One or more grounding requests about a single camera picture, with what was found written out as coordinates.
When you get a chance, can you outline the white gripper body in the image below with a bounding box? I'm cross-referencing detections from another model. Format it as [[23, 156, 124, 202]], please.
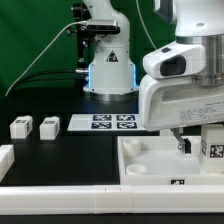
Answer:
[[139, 75, 224, 132]]

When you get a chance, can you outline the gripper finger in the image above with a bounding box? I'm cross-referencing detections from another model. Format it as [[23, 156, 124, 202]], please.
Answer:
[[172, 128, 191, 154]]

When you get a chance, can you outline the white square tabletop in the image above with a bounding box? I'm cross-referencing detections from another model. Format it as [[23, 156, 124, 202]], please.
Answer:
[[117, 136, 224, 185]]

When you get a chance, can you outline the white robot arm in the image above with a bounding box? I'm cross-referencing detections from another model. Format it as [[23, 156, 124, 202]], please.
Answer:
[[77, 0, 224, 132]]

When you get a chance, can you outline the white front obstacle bar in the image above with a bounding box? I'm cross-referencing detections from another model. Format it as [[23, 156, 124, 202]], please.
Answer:
[[0, 185, 224, 215]]

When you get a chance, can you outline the white obstacle bar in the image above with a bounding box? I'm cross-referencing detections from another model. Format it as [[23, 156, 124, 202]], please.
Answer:
[[0, 145, 15, 182], [0, 185, 224, 215]]

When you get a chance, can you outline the white tag board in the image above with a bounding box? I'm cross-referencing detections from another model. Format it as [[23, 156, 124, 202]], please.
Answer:
[[68, 114, 145, 131]]

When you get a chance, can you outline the white left obstacle bar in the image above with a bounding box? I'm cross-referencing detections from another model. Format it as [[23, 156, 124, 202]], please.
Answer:
[[0, 145, 15, 182]]

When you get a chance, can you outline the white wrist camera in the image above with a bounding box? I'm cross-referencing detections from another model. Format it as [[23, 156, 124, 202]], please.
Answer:
[[143, 42, 206, 79]]

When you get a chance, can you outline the black camera on mount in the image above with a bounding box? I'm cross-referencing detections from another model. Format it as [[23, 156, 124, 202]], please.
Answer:
[[66, 20, 121, 37]]

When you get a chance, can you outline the white cable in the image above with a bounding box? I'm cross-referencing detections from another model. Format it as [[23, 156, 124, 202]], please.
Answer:
[[4, 20, 88, 98]]

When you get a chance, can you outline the black cable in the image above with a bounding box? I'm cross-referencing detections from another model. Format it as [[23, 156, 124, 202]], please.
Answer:
[[13, 69, 88, 91]]

